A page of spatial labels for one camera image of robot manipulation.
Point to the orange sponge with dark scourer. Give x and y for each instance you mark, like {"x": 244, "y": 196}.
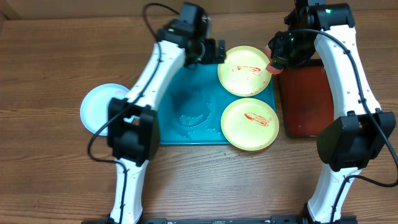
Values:
{"x": 273, "y": 69}

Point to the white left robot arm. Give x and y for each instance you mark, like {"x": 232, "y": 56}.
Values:
{"x": 133, "y": 124}

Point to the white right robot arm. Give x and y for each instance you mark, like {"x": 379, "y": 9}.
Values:
{"x": 360, "y": 128}

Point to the teal plastic tray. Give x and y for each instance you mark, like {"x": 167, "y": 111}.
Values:
{"x": 191, "y": 109}

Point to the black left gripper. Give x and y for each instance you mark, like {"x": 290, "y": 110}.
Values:
{"x": 211, "y": 56}

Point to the dark red black-rimmed tray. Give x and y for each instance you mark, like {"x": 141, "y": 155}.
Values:
{"x": 306, "y": 99}

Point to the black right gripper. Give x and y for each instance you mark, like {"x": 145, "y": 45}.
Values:
{"x": 280, "y": 54}

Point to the white round plate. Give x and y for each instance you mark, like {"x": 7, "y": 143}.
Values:
{"x": 94, "y": 107}

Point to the yellow-green plate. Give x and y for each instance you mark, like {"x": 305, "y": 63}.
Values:
{"x": 250, "y": 124}
{"x": 243, "y": 72}

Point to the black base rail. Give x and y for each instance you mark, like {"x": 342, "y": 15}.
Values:
{"x": 276, "y": 219}

